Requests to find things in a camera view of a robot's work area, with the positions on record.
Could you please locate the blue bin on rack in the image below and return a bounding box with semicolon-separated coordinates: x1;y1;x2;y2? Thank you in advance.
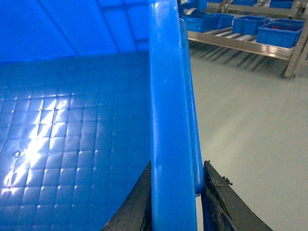
181;12;234;33
232;16;270;36

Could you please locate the large blue plastic crate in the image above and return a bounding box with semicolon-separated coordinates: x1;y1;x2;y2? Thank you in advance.
0;0;201;231

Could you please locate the metal roller shelf rack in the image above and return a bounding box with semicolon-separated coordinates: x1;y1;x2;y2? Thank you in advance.
188;0;308;78

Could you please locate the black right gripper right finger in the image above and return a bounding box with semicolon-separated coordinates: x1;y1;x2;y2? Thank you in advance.
201;161;272;231

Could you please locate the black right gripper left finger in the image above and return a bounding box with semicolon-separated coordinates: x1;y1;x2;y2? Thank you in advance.
102;162;152;231

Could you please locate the blue bin with red parts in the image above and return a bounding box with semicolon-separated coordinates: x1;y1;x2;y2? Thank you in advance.
256;19;305;48

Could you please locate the blue bin on rack centre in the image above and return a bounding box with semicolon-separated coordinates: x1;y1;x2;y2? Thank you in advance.
232;16;270;36

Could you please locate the blue bin on rack left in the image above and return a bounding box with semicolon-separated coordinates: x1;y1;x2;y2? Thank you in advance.
181;12;234;33

